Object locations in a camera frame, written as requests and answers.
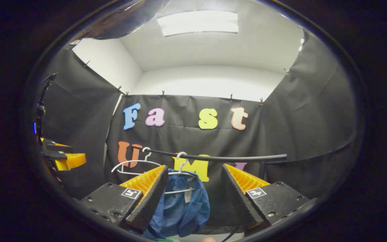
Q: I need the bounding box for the black backdrop cloth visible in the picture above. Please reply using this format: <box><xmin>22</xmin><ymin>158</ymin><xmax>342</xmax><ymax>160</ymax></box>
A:
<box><xmin>41</xmin><ymin>32</ymin><xmax>358</xmax><ymax>233</ymax></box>

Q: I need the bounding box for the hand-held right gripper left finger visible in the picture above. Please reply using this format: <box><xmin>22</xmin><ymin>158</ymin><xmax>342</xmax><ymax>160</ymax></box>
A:
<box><xmin>79</xmin><ymin>165</ymin><xmax>169</xmax><ymax>234</ymax></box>

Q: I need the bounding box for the white plastic hanger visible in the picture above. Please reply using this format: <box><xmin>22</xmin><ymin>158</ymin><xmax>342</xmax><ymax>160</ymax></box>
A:
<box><xmin>164</xmin><ymin>152</ymin><xmax>197</xmax><ymax>195</ymax></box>
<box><xmin>111</xmin><ymin>147</ymin><xmax>162</xmax><ymax>176</ymax></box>

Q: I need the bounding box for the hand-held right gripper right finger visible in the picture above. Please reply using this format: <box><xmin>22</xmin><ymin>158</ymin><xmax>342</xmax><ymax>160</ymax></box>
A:
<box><xmin>221</xmin><ymin>164</ymin><xmax>310</xmax><ymax>232</ymax></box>

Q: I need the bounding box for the black clothes rail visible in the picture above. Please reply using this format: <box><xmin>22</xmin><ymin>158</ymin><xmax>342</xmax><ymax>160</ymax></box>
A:
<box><xmin>131</xmin><ymin>145</ymin><xmax>288</xmax><ymax>180</ymax></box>

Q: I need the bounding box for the blue corduroy jacket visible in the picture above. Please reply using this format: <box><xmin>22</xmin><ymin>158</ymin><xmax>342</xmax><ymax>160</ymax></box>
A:
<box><xmin>146</xmin><ymin>169</ymin><xmax>211</xmax><ymax>240</ymax></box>

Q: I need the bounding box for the ceiling light panel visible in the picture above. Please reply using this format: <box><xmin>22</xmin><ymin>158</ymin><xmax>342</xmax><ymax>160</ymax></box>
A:
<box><xmin>157</xmin><ymin>10</ymin><xmax>239</xmax><ymax>37</ymax></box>

